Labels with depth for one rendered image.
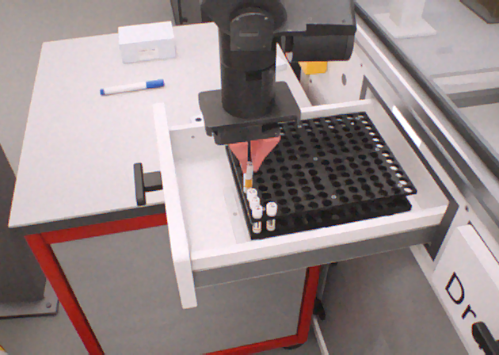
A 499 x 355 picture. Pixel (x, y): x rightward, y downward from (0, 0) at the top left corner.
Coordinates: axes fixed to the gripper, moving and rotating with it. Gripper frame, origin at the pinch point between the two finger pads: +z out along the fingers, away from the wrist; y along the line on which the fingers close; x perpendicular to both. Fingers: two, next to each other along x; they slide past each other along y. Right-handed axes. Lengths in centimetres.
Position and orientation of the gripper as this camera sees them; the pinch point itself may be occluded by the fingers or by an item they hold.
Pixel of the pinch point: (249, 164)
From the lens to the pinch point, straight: 57.3
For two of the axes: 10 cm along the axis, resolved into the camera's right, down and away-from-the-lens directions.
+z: 0.1, 7.1, 7.0
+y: 9.8, -1.6, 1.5
